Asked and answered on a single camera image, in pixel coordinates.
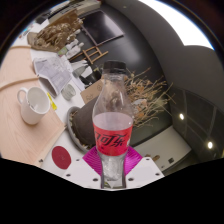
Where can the flat round red coaster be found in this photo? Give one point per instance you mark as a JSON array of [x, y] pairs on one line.
[[61, 157]]

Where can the white ceramic mug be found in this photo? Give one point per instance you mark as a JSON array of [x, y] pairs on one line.
[[33, 106]]

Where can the wooden easel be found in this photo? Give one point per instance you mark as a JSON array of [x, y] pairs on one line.
[[94, 53]]

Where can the round ceiling spotlight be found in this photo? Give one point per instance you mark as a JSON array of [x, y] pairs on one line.
[[181, 116], [210, 145]]

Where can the dried plant in grey pot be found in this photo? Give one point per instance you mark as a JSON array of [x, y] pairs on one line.
[[83, 126]]

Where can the brown clay sculpture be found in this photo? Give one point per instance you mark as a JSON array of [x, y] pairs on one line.
[[56, 33]]

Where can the clear red-labelled drink bottle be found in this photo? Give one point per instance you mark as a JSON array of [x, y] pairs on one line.
[[112, 133]]

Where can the long ceiling strip light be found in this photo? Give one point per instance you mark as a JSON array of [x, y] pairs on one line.
[[180, 23]]

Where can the printed newspaper sheets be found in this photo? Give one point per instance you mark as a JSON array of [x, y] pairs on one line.
[[53, 71]]

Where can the small yellow sticker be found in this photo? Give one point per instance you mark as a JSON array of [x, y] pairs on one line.
[[51, 101]]

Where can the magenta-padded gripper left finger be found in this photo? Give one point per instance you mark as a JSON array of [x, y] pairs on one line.
[[90, 163]]

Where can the small grey ceramic cup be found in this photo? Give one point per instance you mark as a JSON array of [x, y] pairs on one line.
[[69, 91]]

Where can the beige wooden drawing board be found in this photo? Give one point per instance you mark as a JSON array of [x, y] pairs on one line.
[[20, 133]]

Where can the black wall screen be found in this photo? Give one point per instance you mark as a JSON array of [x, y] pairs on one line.
[[101, 26]]

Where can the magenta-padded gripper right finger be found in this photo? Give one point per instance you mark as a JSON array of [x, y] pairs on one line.
[[135, 161]]

